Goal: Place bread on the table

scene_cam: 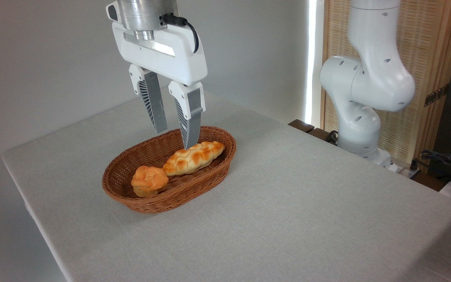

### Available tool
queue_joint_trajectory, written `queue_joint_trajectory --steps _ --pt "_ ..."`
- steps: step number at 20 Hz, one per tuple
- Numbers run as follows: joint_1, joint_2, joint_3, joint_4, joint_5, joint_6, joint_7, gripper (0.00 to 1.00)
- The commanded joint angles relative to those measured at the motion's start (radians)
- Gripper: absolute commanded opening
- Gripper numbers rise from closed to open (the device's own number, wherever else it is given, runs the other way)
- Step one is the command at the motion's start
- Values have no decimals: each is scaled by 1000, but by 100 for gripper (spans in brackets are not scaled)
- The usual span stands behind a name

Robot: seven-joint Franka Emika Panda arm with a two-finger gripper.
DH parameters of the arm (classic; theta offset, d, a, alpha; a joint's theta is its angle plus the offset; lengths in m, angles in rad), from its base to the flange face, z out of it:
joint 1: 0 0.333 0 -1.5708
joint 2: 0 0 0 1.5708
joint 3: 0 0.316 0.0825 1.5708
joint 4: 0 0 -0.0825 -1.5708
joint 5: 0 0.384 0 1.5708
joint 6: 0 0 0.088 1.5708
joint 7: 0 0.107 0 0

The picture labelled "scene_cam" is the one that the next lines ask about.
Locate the grey linen tablecloth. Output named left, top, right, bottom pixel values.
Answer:
left=2, top=85, right=451, bottom=282

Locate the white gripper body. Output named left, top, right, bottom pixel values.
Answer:
left=112, top=21, right=208, bottom=86

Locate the silver metal wrist flange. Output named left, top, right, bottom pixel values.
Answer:
left=106, top=0, right=180, bottom=41

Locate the long braided bread loaf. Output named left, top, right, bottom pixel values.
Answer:
left=162, top=141, right=225, bottom=177

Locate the black cable bundle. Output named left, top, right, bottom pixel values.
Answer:
left=420, top=150, right=451, bottom=184

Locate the white power strip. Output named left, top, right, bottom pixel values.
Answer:
left=390, top=161, right=422, bottom=179

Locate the brown wicker oval basket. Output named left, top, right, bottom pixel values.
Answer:
left=102, top=126, right=237, bottom=214

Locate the round golden bread roll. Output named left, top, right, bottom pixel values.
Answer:
left=131, top=165, right=169, bottom=198

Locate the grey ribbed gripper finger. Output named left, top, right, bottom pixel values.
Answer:
left=168, top=81, right=206, bottom=150
left=129, top=64, right=168, bottom=134

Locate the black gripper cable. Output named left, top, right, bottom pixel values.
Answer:
left=162, top=14, right=200, bottom=54

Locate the black metal screen hinge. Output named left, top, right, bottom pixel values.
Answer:
left=424, top=84, right=450, bottom=107

